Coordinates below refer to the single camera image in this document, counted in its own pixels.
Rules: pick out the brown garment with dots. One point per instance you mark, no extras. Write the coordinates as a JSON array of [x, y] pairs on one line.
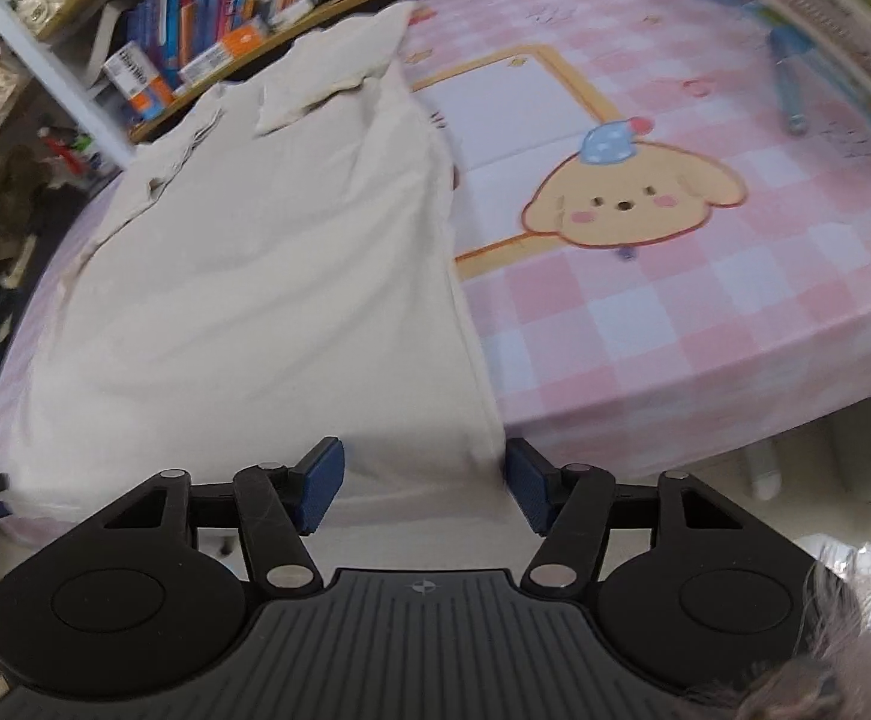
[[12, 210]]

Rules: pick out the cream t-shirt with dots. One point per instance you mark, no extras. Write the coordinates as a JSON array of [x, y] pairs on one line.
[[255, 277]]

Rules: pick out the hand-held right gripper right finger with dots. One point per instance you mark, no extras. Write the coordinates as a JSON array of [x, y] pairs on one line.
[[529, 487]]

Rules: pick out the white wooden bookshelf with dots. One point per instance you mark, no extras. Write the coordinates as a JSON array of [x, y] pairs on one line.
[[53, 66]]

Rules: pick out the white table leg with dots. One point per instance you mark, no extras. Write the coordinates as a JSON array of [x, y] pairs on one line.
[[764, 472]]

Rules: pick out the fuzzy grey pink fabric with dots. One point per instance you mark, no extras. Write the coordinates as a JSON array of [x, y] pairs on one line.
[[840, 660]]

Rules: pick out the red white figurine pen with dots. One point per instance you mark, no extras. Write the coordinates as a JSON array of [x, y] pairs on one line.
[[60, 146]]

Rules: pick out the tall white orange box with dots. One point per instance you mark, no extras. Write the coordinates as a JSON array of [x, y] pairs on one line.
[[135, 82]]

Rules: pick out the flat white orange box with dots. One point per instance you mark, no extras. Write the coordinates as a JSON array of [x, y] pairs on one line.
[[225, 49]]

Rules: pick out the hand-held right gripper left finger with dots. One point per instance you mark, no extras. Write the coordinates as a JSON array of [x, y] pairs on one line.
[[323, 484]]

